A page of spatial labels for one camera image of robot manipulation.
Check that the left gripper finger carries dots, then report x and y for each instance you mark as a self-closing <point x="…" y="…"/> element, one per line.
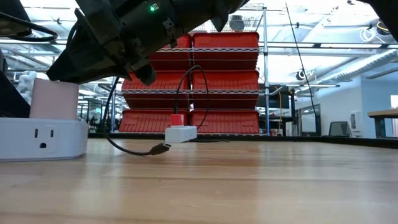
<point x="11" y="99"/>

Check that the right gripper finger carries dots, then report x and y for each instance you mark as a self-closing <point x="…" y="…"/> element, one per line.
<point x="146" y="74"/>
<point x="87" y="59"/>

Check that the pink USB charger adapter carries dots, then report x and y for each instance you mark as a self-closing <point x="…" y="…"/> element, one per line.
<point x="54" y="99"/>

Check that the square white outlet hub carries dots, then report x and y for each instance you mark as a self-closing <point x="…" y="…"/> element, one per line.
<point x="40" y="140"/>

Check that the red USB charger adapter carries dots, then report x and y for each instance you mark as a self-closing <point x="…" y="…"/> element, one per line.
<point x="177" y="119"/>

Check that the long white power strip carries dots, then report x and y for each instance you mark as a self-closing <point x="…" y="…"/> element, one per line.
<point x="180" y="134"/>

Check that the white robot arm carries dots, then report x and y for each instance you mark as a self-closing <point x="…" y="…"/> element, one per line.
<point x="26" y="87"/>

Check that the red plastic storage bin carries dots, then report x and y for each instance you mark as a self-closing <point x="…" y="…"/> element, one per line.
<point x="177" y="59"/>
<point x="230" y="82"/>
<point x="230" y="122"/>
<point x="168" y="82"/>
<point x="227" y="42"/>
<point x="146" y="122"/>

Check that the grey chair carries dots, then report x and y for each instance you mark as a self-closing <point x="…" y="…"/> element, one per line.
<point x="340" y="129"/>

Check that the black ceiling device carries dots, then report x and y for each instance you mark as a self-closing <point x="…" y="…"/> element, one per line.
<point x="381" y="28"/>

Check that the wooden table with black leg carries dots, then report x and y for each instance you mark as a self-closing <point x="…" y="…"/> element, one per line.
<point x="384" y="112"/>

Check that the black aluminium table frame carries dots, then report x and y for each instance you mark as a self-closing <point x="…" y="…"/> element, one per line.
<point x="280" y="139"/>

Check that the round ceiling camera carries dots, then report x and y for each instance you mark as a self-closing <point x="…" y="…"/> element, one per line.
<point x="301" y="75"/>

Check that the white wall dispenser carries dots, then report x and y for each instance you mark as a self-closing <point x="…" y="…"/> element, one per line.
<point x="356" y="121"/>

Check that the white ceiling duct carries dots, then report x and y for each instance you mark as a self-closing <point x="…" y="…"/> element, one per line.
<point x="367" y="67"/>

